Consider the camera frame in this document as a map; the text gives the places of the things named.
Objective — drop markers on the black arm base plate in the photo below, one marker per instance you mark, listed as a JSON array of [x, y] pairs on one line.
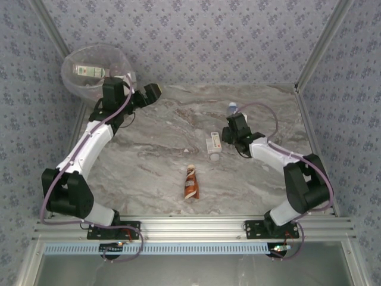
[[253, 229], [95, 235]]

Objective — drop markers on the clear plastic bin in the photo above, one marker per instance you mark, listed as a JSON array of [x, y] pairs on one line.
[[89, 56]]

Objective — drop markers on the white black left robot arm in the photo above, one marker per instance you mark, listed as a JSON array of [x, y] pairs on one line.
[[89, 146]]

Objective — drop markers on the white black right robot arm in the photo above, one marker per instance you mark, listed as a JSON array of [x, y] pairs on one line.
[[303, 184]]

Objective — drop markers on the clear bottle green white label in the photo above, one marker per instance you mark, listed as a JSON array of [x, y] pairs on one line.
[[89, 70]]

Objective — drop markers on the small circuit board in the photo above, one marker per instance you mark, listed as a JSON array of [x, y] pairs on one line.
[[111, 248], [278, 248]]

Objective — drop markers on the clear bottle blue cap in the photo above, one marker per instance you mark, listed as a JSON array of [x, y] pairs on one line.
[[232, 105]]

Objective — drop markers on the grey metal lower panel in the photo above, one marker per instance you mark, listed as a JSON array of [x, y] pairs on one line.
[[190, 271]]

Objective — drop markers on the brown chocolate drink bottle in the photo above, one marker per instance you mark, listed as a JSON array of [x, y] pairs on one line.
[[191, 184]]

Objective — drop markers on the small white scrap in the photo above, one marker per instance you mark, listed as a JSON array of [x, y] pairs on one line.
[[186, 149]]

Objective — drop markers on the aluminium corner post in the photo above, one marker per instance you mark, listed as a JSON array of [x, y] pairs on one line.
[[46, 18], [324, 44]]

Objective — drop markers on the small bottle white orange label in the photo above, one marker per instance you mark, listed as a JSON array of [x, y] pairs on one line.
[[214, 143]]

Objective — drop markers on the aluminium mounting rail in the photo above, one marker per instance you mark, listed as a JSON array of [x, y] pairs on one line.
[[190, 228]]

